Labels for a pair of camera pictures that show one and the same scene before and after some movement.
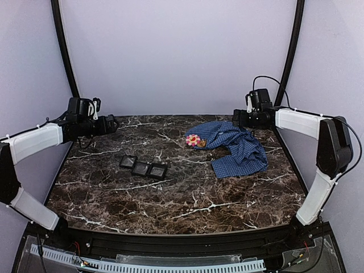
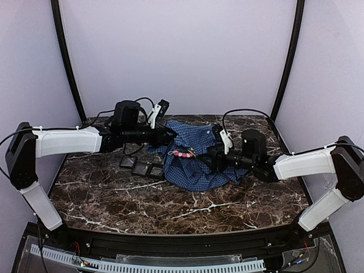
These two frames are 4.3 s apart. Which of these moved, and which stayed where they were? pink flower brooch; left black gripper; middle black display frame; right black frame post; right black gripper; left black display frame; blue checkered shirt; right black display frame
Moved: left black gripper; right black gripper; blue checkered shirt; pink flower brooch
Stayed: left black display frame; right black frame post; right black display frame; middle black display frame
